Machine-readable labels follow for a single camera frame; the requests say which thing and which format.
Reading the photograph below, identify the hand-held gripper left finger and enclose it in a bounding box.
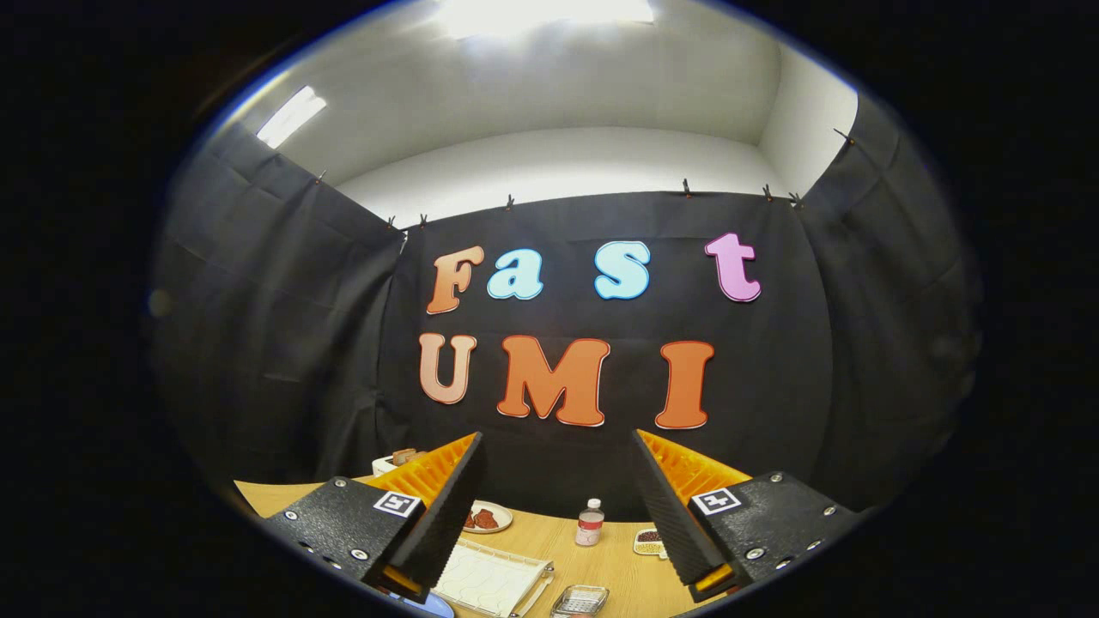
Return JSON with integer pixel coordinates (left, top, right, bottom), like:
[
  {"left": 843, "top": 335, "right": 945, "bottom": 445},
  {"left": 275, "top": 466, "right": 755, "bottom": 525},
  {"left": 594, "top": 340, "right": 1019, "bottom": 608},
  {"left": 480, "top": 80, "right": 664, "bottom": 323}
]
[{"left": 262, "top": 431, "right": 487, "bottom": 603}]

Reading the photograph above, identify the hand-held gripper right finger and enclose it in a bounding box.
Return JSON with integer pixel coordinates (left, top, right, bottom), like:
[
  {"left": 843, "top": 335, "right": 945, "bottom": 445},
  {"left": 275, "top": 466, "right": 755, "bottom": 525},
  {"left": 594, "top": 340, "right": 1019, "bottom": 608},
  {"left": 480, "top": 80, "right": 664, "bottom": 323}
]
[{"left": 631, "top": 428, "right": 862, "bottom": 603}]

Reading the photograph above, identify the white wire dish rack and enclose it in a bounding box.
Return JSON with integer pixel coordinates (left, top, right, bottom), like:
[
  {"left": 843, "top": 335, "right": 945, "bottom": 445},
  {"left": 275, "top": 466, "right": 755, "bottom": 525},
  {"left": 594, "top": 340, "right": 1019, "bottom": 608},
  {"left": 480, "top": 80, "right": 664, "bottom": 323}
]
[{"left": 432, "top": 537, "right": 556, "bottom": 618}]

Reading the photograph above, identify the silver wire basket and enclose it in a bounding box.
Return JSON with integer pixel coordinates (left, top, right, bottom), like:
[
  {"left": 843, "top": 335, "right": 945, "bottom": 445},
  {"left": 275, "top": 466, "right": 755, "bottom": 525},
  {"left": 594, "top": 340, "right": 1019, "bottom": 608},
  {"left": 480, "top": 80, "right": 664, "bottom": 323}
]
[{"left": 549, "top": 585, "right": 610, "bottom": 618}]

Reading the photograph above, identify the beige plate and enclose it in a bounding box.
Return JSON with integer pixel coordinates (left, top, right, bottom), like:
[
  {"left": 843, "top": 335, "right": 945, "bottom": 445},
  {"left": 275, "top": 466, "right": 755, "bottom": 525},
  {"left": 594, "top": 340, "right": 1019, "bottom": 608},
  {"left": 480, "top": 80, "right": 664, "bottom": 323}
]
[{"left": 461, "top": 500, "right": 514, "bottom": 535}]

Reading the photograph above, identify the plastic bottle with red label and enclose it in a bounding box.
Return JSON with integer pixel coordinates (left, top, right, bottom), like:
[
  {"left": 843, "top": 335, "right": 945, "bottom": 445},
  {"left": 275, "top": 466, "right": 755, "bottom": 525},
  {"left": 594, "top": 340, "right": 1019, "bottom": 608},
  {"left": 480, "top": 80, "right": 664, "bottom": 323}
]
[{"left": 574, "top": 498, "right": 605, "bottom": 548}]

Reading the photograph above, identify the black backdrop cloth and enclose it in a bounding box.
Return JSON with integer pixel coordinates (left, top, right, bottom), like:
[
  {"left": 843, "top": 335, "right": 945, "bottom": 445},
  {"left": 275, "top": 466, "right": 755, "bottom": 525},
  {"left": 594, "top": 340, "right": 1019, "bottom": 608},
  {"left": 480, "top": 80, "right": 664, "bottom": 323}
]
[{"left": 153, "top": 90, "right": 984, "bottom": 524}]

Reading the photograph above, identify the row of small cloth clips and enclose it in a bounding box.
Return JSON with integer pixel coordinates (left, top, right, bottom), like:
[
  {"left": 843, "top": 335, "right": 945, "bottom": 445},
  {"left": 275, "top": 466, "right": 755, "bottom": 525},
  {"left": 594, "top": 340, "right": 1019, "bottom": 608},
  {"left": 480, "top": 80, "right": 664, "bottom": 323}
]
[{"left": 313, "top": 127, "right": 855, "bottom": 231}]

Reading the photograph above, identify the ceiling strip light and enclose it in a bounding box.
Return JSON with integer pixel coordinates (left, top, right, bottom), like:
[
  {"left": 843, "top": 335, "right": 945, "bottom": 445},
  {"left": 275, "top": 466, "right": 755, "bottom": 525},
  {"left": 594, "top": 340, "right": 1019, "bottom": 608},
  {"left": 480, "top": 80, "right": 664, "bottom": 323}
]
[{"left": 256, "top": 85, "right": 328, "bottom": 150}]

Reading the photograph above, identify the ceiling light panel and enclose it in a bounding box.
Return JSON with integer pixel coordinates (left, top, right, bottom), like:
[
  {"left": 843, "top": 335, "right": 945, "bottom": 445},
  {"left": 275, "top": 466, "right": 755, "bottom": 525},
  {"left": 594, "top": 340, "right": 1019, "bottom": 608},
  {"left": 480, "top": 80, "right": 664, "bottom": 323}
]
[{"left": 438, "top": 0, "right": 655, "bottom": 39}]

